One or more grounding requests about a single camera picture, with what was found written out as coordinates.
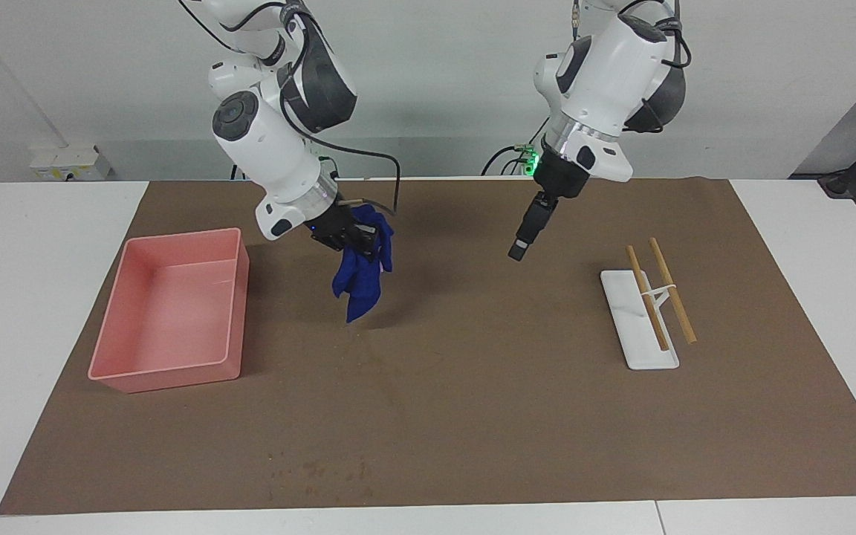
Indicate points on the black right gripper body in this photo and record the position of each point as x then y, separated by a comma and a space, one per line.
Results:
333, 223

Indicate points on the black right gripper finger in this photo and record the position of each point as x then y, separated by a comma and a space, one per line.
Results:
365, 233
362, 251

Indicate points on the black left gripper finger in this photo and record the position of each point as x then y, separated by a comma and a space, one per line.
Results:
527, 250
518, 248

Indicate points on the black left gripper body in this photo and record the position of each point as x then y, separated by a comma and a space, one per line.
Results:
562, 178

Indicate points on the blue towel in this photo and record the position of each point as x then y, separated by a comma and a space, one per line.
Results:
357, 286

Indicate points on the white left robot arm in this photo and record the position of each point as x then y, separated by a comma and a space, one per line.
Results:
606, 67

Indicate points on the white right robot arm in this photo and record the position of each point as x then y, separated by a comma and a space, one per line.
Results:
272, 148

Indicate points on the green lit circuit board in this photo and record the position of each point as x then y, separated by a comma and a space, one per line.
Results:
529, 160

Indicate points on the white rack with wooden rods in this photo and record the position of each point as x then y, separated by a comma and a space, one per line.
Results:
647, 349

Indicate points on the brown table mat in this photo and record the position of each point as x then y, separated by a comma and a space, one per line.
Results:
435, 416

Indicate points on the pink plastic bin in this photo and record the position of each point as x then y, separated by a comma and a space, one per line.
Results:
168, 312

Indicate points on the white wall conduit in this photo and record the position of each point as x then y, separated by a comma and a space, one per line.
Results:
19, 85

